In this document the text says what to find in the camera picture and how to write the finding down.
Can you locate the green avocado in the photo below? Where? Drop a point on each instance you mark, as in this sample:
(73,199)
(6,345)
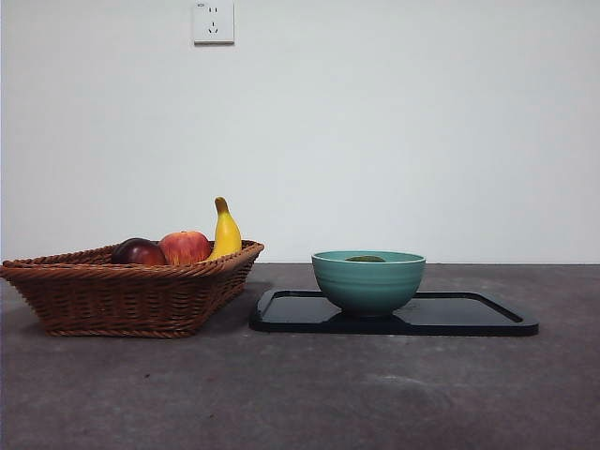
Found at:
(364,258)

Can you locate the teal ceramic bowl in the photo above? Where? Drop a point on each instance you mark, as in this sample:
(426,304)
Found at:
(368,286)

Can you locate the yellow banana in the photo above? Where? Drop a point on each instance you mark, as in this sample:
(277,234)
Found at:
(227,234)

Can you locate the red yellow apple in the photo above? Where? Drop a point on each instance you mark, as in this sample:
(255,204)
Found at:
(185,246)

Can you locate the dark red plum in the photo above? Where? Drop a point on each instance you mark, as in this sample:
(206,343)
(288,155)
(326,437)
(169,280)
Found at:
(138,253)

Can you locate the black rectangular tray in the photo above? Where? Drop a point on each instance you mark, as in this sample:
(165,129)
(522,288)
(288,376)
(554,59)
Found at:
(445,319)

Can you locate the brown wicker basket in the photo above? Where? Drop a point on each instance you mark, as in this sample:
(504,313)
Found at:
(117,300)

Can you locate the white wall socket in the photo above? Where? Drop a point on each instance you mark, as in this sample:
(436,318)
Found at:
(214,23)

